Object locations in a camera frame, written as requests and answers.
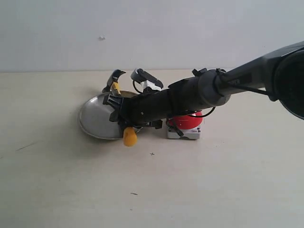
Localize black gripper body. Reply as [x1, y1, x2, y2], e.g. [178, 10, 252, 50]
[103, 89, 174, 130]

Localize black and yellow claw hammer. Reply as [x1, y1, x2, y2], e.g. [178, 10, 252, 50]
[102, 69, 137, 147]

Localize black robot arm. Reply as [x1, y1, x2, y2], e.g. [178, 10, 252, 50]
[103, 42, 304, 127]

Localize red dome push button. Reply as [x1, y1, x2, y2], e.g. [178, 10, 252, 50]
[166, 111, 203, 140]

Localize round stainless steel plate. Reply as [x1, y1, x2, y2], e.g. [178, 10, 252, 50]
[78, 91, 141, 140]

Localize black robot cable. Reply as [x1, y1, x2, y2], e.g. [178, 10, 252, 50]
[165, 106, 217, 137]

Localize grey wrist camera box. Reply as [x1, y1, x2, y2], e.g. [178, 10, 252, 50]
[131, 68, 163, 94]

